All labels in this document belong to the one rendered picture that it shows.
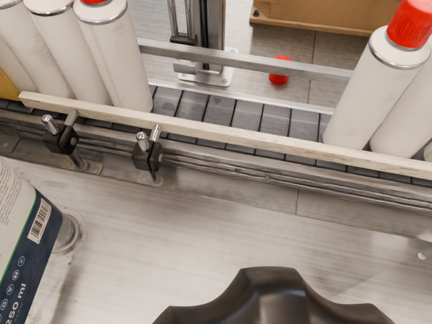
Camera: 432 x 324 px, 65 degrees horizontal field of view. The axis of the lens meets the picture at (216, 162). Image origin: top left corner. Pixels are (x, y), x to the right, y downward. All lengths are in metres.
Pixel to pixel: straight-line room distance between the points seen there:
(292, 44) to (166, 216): 0.39
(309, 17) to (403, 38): 0.35
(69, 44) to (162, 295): 0.28
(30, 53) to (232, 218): 0.29
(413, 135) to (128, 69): 0.32
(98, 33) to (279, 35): 0.37
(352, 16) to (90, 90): 0.45
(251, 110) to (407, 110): 0.19
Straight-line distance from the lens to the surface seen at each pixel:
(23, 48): 0.44
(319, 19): 0.67
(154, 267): 0.39
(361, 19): 0.67
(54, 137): 0.44
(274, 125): 0.46
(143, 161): 0.39
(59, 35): 0.40
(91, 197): 0.43
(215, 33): 0.52
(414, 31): 0.33
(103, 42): 0.37
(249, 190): 0.46
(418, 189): 0.48
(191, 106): 0.47
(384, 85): 0.35
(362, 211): 0.49
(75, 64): 0.42
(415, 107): 0.39
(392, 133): 0.43
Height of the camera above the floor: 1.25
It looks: 61 degrees down
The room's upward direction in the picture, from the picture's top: straight up
